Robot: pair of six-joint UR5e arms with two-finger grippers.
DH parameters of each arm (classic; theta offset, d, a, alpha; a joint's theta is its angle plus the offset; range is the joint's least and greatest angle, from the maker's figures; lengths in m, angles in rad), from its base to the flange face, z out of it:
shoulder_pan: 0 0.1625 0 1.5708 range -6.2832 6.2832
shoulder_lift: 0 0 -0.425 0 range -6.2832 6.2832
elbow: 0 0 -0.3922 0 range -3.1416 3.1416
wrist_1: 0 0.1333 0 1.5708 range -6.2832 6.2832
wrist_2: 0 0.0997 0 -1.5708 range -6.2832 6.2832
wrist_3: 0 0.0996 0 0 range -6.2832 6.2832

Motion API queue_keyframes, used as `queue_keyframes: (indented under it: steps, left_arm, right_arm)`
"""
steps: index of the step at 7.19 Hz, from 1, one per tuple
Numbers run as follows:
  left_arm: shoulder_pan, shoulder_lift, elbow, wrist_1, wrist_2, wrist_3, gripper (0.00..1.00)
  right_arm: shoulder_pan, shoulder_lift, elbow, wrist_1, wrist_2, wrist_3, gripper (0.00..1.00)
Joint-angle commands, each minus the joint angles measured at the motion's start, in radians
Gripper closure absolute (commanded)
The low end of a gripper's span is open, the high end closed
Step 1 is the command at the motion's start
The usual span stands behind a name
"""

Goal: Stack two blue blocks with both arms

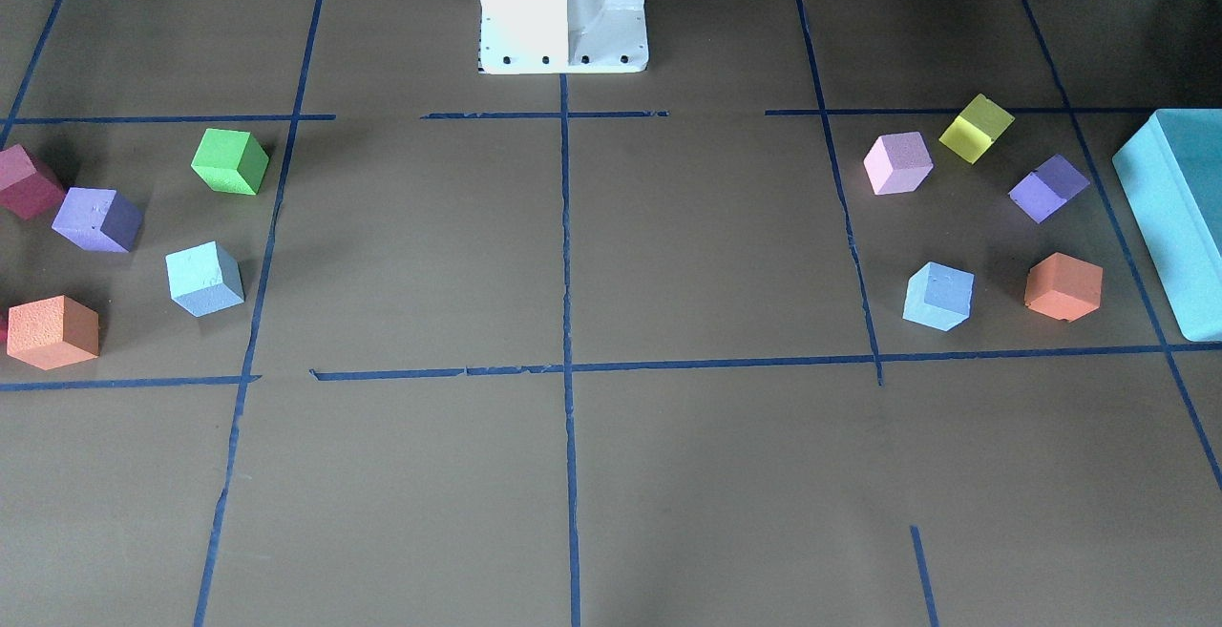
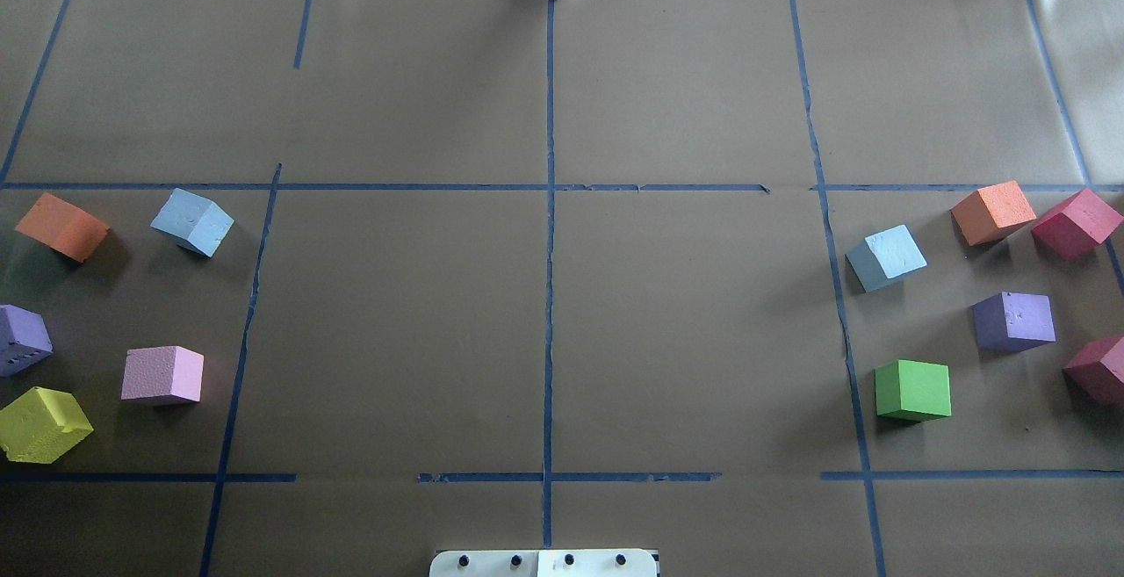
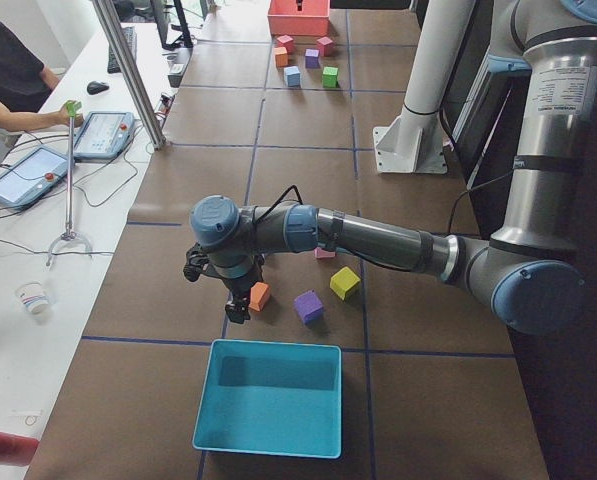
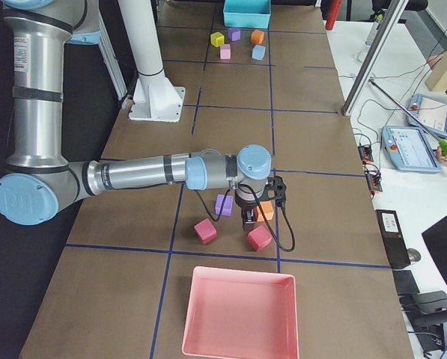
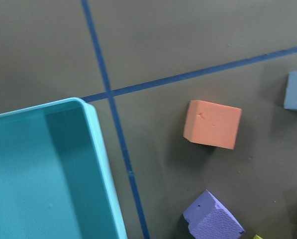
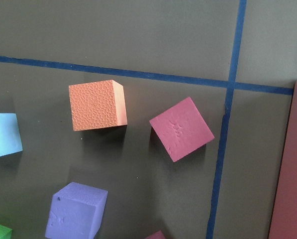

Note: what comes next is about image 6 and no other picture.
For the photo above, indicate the light blue foam block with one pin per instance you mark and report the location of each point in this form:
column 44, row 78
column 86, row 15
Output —
column 10, row 140

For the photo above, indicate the red foam block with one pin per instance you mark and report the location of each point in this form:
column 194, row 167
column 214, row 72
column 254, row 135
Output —
column 156, row 235
column 181, row 129

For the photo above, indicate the orange foam block right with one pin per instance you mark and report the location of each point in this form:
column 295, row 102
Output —
column 97, row 105

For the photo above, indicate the purple foam block right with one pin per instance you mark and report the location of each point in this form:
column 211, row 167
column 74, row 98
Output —
column 76, row 212

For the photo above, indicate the pink plastic tray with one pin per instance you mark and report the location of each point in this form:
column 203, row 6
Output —
column 284, row 217

